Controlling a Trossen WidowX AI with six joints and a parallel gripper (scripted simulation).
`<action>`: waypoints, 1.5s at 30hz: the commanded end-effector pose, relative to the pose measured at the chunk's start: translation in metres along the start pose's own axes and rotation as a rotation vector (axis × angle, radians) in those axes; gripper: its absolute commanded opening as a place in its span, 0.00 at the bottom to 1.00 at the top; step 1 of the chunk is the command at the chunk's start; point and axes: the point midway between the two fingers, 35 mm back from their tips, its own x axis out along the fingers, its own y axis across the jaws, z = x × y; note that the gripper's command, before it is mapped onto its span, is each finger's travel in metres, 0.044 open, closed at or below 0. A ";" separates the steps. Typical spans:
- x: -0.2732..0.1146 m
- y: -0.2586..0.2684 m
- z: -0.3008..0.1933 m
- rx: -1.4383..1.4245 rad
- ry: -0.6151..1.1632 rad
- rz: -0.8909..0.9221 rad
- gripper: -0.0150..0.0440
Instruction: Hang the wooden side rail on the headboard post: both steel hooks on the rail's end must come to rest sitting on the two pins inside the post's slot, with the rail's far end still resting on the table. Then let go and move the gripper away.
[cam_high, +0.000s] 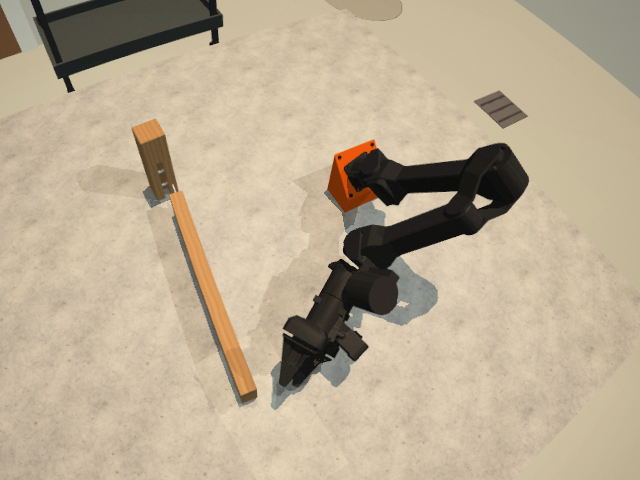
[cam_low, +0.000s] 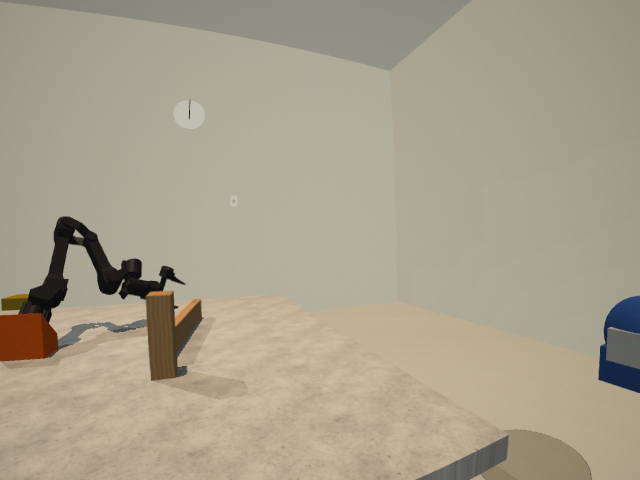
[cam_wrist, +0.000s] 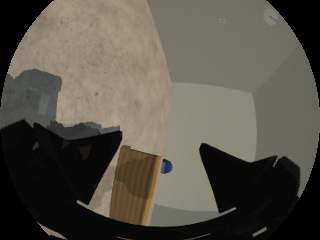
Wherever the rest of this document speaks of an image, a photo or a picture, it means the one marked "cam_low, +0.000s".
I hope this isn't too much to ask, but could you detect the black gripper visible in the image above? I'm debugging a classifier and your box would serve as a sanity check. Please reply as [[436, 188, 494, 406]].
[[139, 266, 186, 298]]

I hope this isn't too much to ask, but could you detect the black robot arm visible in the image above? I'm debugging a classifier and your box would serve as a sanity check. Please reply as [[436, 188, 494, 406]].
[[19, 216, 144, 323]]

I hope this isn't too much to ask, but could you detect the brown wooden post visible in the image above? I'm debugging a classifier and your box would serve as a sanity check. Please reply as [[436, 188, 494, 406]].
[[145, 291, 178, 381]]

